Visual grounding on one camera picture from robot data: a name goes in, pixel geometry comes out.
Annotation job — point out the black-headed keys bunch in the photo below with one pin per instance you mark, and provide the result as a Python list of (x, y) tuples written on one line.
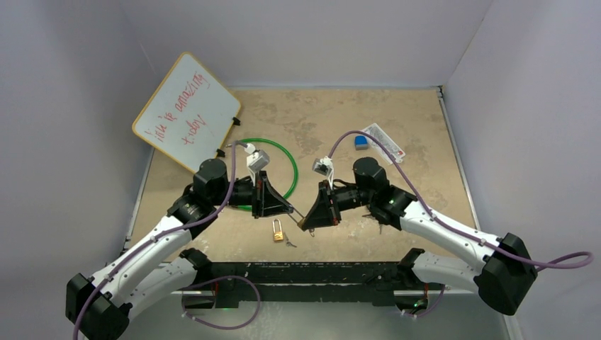
[(375, 220)]

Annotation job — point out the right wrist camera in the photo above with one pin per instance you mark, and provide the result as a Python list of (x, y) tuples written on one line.
[(323, 166)]

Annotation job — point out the small silver key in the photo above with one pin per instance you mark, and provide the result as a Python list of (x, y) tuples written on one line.
[(289, 243)]

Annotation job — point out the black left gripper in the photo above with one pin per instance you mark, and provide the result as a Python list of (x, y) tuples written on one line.
[(266, 199)]

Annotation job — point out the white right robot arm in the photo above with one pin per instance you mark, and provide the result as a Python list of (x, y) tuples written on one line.
[(482, 263)]

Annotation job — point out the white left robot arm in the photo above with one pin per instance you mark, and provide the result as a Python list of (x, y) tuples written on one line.
[(101, 305)]

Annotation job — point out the whiteboard with orange frame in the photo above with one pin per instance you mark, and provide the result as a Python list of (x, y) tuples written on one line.
[(189, 115)]

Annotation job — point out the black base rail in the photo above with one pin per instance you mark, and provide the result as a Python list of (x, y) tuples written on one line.
[(380, 283)]

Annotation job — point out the blue whiteboard eraser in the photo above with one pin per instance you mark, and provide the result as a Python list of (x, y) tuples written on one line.
[(361, 143)]

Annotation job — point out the brass padlock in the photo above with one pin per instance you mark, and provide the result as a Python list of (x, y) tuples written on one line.
[(295, 215), (278, 235)]

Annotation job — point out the white printed card package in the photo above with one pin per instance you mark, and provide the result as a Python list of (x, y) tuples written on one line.
[(384, 144)]

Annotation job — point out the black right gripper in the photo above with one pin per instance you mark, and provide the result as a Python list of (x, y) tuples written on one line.
[(323, 212)]

